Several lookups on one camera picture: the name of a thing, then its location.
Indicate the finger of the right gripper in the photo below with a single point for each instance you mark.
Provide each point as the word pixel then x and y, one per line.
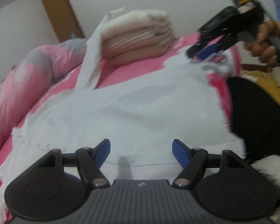
pixel 215 51
pixel 194 51

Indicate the pink grey rolled duvet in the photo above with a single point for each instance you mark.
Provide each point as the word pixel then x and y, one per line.
pixel 31 78

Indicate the cream folded fleece garment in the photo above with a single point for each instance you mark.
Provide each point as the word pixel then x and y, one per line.
pixel 117 22

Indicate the white shirt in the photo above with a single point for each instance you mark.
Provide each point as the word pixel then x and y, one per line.
pixel 130 111

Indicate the operator right hand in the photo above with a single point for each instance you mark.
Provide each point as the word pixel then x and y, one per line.
pixel 265 52

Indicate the brown wooden door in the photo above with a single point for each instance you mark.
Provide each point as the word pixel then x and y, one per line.
pixel 63 19

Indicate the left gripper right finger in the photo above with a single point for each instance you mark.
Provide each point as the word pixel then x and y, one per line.
pixel 224 185

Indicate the beige folded garment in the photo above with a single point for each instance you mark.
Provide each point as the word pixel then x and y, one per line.
pixel 147 52

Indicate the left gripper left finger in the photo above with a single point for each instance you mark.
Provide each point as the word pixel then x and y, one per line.
pixel 57 184

